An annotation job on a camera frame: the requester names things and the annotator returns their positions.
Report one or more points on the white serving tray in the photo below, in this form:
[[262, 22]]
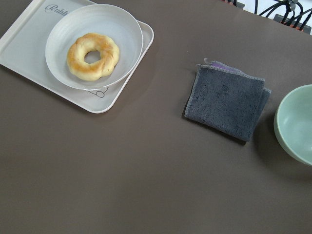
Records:
[[22, 49]]

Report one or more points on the grey folded cloth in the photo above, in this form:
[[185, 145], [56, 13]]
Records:
[[227, 99]]

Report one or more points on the glazed donut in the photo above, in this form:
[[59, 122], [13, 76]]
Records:
[[92, 56]]

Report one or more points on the white plate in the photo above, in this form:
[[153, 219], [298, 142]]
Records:
[[109, 20]]

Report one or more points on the green bowl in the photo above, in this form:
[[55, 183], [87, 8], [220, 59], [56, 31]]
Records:
[[293, 124]]

